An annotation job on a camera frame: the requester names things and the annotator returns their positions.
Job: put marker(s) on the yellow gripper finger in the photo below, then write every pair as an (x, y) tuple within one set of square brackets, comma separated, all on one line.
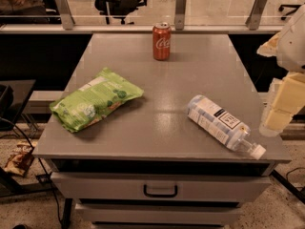
[(269, 48), (285, 98)]

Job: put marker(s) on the red coke can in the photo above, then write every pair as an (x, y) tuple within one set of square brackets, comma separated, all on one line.
[(161, 37)]

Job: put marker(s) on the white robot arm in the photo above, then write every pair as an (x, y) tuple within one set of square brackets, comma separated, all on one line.
[(291, 44)]

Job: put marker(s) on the black chair base right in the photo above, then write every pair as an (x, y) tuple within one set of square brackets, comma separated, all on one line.
[(293, 8)]

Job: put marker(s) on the green chip bag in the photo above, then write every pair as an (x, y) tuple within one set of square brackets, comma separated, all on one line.
[(94, 101)]

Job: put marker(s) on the grey upper drawer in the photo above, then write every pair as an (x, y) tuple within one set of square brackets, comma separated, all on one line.
[(130, 186)]

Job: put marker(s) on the grey drawer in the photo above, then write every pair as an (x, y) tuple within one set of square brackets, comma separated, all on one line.
[(157, 214), (130, 186)]

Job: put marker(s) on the grey lower drawer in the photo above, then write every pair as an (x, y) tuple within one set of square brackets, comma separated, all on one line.
[(157, 214)]

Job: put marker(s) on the black side table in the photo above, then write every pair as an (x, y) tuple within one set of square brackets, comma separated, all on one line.
[(14, 95)]

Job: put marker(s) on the crumpled snack bag on floor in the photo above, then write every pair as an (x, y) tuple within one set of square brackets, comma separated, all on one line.
[(20, 159)]

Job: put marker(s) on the middle metal bracket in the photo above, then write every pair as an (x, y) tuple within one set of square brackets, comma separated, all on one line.
[(179, 15)]

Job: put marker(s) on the metal bracket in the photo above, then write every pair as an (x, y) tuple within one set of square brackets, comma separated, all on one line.
[(179, 15), (65, 14)]

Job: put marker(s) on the black drawer handle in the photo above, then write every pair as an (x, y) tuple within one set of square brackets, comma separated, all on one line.
[(160, 192)]

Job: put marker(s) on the left metal bracket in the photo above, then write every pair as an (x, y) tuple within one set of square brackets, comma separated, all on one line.
[(65, 14)]

